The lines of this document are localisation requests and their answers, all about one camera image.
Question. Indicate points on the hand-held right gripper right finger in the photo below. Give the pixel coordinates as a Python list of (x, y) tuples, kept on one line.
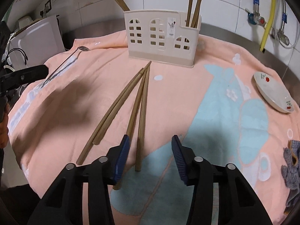
[(179, 159)]

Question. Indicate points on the beige plastic utensil holder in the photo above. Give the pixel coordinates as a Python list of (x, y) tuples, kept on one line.
[(145, 49)]

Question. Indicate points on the metal water valve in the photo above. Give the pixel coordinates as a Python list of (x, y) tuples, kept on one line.
[(256, 18), (282, 37)]

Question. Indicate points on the black wall socket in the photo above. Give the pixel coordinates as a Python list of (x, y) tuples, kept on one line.
[(48, 7)]

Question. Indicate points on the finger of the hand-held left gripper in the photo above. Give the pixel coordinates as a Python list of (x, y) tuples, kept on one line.
[(28, 75)]

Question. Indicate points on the orange printed towel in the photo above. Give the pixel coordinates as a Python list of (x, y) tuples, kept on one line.
[(187, 89)]

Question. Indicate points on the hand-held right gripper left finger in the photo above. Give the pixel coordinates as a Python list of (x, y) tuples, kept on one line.
[(121, 159)]

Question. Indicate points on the white microwave oven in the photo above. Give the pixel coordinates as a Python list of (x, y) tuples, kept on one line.
[(39, 42)]

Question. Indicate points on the person's left hand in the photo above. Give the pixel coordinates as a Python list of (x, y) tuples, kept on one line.
[(3, 134)]

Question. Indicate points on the grey rag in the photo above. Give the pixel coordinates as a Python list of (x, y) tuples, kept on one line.
[(293, 168)]

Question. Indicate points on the white floral plate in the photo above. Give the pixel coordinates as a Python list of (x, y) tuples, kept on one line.
[(271, 91)]

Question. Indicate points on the long metal spoon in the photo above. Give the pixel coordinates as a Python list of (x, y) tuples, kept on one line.
[(82, 49)]

